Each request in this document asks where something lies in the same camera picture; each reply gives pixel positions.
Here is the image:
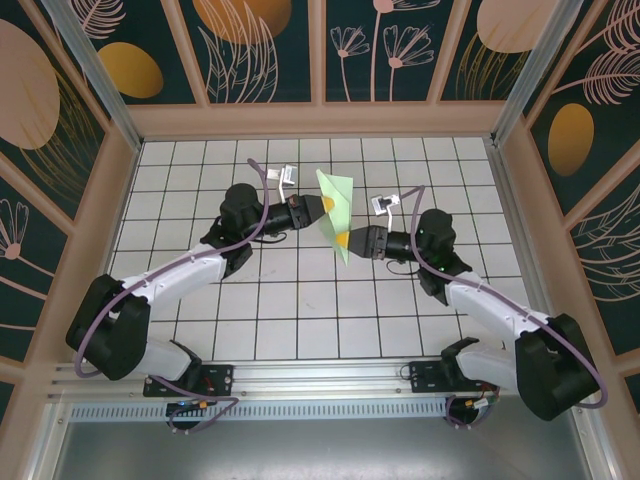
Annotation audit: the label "light green paper sheet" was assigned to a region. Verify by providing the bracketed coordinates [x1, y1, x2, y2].
[314, 169, 355, 269]

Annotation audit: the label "grey metal shelf plate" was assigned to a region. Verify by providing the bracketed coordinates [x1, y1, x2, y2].
[52, 418, 594, 480]

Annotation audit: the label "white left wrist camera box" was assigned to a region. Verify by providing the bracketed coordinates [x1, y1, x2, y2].
[267, 164, 302, 202]

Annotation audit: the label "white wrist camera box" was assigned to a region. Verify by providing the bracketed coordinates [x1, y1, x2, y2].
[267, 164, 302, 202]
[369, 193, 402, 229]

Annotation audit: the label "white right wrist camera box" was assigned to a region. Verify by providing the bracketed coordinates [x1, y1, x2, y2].
[369, 193, 402, 229]

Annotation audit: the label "aluminium side rail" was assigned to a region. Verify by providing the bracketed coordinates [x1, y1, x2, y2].
[485, 138, 566, 357]

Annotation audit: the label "dark wall panel pink flowers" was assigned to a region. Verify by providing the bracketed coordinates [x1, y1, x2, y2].
[324, 0, 437, 105]

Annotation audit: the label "long aluminium mounting rail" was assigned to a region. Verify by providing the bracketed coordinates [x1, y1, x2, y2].
[49, 353, 594, 401]

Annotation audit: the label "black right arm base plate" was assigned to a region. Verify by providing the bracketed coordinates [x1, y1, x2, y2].
[409, 358, 499, 395]

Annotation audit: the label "dark wall panel orange oval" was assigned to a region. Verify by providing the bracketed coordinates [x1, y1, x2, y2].
[524, 0, 640, 216]
[69, 0, 201, 107]

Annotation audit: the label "perforated metal cable tray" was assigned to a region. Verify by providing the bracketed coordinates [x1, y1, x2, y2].
[69, 397, 594, 422]

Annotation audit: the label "dark wall panel orange circle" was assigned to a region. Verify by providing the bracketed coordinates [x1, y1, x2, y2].
[177, 0, 315, 106]

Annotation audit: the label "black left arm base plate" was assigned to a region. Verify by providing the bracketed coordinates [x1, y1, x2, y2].
[143, 363, 235, 399]

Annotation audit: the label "dark wall panel pink feather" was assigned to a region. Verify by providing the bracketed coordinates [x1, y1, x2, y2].
[567, 184, 640, 351]

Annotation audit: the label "aluminium corner post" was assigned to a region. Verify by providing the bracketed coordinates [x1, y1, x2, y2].
[492, 0, 584, 146]
[42, 0, 144, 151]

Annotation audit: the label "dark wall panel pink circle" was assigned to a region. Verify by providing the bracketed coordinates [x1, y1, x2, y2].
[0, 0, 109, 221]
[438, 0, 549, 104]

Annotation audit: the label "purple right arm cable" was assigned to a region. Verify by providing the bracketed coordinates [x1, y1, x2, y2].
[408, 185, 609, 432]

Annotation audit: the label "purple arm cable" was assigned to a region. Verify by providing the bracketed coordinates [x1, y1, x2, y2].
[73, 157, 275, 437]
[408, 185, 609, 432]

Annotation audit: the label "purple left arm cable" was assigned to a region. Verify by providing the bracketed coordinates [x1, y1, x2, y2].
[73, 157, 275, 437]

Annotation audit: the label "dark wall panel single flower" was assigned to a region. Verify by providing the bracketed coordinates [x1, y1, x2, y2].
[0, 167, 71, 361]

